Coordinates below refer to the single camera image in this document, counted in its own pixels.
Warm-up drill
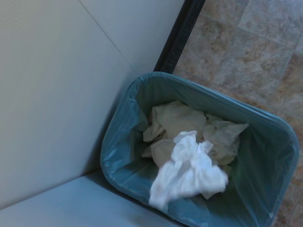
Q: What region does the dark trash bin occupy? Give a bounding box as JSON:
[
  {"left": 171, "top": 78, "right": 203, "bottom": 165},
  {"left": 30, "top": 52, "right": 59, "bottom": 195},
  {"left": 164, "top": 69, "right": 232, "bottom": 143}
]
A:
[{"left": 100, "top": 165, "right": 180, "bottom": 227}]

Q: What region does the black baseboard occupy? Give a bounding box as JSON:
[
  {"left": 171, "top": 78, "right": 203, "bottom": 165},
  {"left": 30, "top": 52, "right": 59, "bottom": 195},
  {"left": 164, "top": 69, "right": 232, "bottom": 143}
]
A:
[{"left": 153, "top": 0, "right": 206, "bottom": 73}]

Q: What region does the blue-lined trash bin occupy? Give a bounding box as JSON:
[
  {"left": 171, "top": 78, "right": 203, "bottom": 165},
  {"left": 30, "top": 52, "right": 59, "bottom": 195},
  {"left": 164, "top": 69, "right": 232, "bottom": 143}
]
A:
[{"left": 99, "top": 71, "right": 300, "bottom": 227}]

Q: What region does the discarded crumpled paper towel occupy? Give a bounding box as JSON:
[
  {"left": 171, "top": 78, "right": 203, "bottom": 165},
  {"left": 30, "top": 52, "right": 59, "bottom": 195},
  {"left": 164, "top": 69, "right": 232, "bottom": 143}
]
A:
[
  {"left": 143, "top": 100, "right": 207, "bottom": 143},
  {"left": 203, "top": 113, "right": 250, "bottom": 166},
  {"left": 141, "top": 138, "right": 178, "bottom": 167}
]

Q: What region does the white tissue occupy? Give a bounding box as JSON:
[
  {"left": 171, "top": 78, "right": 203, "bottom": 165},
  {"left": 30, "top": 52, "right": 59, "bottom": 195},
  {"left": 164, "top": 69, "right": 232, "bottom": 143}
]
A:
[{"left": 149, "top": 130, "right": 229, "bottom": 211}]

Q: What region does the grey vanity cabinet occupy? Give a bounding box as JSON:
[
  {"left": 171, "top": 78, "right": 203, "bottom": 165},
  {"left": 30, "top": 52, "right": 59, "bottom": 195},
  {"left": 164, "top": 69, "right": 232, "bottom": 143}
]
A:
[{"left": 0, "top": 174, "right": 182, "bottom": 227}]

